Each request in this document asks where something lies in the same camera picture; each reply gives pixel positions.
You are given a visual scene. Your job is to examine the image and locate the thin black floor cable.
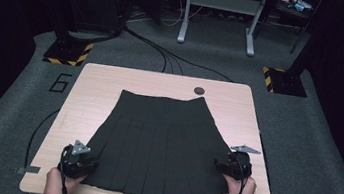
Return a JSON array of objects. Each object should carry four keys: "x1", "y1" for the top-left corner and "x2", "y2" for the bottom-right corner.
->
[{"x1": 22, "y1": 105, "x2": 60, "y2": 174}]

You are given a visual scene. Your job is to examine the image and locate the person's right hand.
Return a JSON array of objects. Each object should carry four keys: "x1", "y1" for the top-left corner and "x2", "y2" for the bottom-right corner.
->
[{"x1": 219, "y1": 173, "x2": 258, "y2": 194}]

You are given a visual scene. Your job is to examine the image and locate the small clutter on shelf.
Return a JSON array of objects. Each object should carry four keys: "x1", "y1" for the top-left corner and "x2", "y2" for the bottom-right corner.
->
[{"x1": 278, "y1": 0, "x2": 315, "y2": 15}]

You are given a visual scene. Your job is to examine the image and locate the right striped floor base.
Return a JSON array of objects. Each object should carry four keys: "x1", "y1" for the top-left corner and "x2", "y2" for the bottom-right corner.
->
[{"x1": 259, "y1": 66, "x2": 311, "y2": 99}]

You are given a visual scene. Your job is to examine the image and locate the white metal desk frame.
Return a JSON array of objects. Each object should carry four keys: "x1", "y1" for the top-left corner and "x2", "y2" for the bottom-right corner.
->
[{"x1": 176, "y1": 0, "x2": 269, "y2": 58}]

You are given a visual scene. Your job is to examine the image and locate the black pleated skirt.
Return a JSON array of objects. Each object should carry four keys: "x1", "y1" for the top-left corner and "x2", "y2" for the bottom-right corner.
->
[{"x1": 79, "y1": 82, "x2": 242, "y2": 194}]

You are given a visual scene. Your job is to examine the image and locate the person's left hand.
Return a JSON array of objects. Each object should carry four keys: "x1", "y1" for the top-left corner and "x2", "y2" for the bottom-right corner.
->
[{"x1": 43, "y1": 165, "x2": 88, "y2": 194}]

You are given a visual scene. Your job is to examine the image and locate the striped floor base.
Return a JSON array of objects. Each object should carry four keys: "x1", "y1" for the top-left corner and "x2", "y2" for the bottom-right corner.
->
[
  {"x1": 42, "y1": 36, "x2": 95, "y2": 69},
  {"x1": 259, "y1": 66, "x2": 311, "y2": 99}
]

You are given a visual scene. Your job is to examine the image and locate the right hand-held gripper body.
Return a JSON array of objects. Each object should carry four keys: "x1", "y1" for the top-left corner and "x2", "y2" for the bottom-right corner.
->
[{"x1": 224, "y1": 143, "x2": 262, "y2": 184}]

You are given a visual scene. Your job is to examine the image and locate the bundle of black floor cables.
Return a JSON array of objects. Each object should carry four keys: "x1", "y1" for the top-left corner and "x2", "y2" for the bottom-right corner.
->
[{"x1": 118, "y1": 25, "x2": 240, "y2": 84}]

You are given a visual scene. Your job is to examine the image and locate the grey tape tab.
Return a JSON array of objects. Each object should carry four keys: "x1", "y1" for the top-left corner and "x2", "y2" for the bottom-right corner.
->
[{"x1": 16, "y1": 163, "x2": 42, "y2": 177}]

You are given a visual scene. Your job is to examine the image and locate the round black table grommet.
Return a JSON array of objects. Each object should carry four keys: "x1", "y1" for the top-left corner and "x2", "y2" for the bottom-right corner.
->
[{"x1": 192, "y1": 86, "x2": 206, "y2": 97}]

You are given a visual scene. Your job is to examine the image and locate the dark shelf cart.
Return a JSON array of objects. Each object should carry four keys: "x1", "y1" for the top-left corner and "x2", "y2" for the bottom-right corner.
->
[{"x1": 262, "y1": 0, "x2": 325, "y2": 59}]

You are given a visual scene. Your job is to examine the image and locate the white cables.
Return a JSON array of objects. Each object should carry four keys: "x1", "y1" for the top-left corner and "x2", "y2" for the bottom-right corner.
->
[{"x1": 158, "y1": 0, "x2": 205, "y2": 32}]

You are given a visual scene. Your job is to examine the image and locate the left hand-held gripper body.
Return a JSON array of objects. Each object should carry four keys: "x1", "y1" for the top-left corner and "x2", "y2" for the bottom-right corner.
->
[{"x1": 57, "y1": 137, "x2": 101, "y2": 182}]

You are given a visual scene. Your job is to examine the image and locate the left striped floor base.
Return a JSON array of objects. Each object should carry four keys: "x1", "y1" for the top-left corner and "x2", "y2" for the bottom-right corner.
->
[{"x1": 42, "y1": 36, "x2": 95, "y2": 69}]

